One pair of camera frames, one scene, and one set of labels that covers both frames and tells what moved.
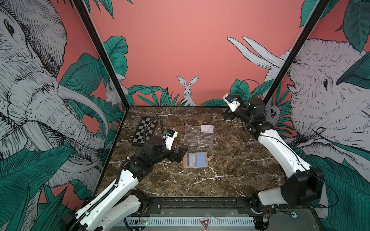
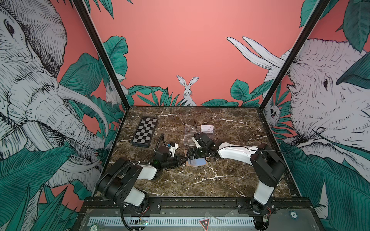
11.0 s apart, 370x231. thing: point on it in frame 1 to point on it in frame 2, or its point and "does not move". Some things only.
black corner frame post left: x=85 y=15 does not move
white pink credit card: x=206 y=128 does not move
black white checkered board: x=146 y=129 does not move
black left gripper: x=179 y=155 to x=178 y=161
